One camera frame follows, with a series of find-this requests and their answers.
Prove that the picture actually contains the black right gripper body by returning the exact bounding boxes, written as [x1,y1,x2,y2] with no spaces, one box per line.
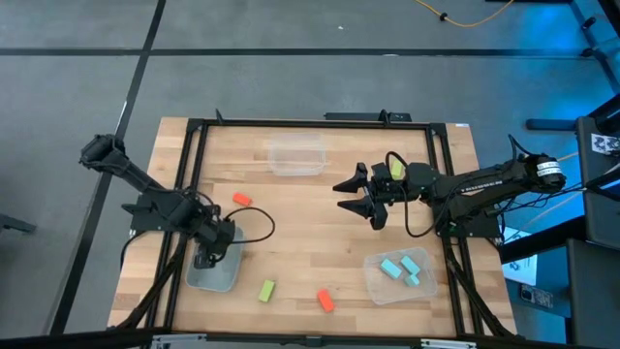
[364,162,409,217]

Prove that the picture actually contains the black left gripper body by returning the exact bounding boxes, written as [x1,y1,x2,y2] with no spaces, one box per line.
[196,217,237,259]

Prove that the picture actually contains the grey plastic bin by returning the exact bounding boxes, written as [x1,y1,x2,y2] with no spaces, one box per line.
[185,227,245,294]

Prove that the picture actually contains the clear plastic bin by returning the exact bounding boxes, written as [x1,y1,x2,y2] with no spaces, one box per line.
[264,133,330,177]
[362,245,440,306]

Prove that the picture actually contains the black beam with silver brackets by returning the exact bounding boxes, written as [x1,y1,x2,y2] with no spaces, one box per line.
[0,328,620,349]

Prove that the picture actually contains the white paper sheet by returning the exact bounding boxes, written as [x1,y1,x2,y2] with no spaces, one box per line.
[502,227,540,287]

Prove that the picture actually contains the black floor bar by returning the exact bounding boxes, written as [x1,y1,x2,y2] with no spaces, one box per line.
[525,118,578,132]

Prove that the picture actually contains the black floor stand foot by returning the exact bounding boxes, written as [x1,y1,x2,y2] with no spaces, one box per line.
[0,212,38,236]

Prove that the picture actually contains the black cart with tag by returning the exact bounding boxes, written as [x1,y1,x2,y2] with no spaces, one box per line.
[574,94,620,251]

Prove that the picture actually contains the black desk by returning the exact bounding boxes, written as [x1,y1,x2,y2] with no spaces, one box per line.
[498,215,620,349]

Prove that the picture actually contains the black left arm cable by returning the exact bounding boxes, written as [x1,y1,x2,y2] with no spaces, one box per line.
[223,206,277,245]

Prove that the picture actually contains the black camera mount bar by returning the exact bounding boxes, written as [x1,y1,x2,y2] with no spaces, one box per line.
[323,109,414,124]

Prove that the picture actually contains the black metal table frame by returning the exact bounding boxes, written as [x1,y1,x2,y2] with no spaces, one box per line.
[108,109,515,340]

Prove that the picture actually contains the black cable bundle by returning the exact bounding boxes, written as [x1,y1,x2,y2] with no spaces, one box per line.
[114,232,191,335]
[443,237,515,338]

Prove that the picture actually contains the yellow cable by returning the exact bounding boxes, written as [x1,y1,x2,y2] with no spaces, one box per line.
[414,0,515,29]

